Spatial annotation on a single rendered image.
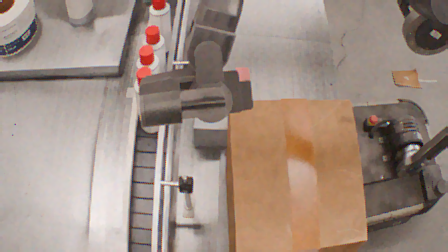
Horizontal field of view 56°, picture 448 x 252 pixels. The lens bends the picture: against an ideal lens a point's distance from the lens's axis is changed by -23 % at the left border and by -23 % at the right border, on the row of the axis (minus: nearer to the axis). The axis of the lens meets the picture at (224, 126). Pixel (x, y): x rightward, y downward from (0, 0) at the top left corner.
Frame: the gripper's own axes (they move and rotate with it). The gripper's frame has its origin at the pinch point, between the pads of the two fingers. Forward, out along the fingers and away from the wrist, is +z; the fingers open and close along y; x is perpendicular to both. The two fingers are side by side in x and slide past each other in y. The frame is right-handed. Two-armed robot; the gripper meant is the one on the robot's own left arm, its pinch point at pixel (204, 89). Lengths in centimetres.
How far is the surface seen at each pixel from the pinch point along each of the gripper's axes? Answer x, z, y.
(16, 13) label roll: -28, 41, 53
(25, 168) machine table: 17, 30, 50
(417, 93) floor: 23, 135, -116
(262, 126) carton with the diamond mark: 7.6, 1.0, -9.3
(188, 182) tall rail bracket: 18.6, 10.9, 4.6
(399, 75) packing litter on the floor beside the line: 14, 142, -107
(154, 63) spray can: -5.0, 20.3, 9.1
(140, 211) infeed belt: 25.9, 16.4, 16.3
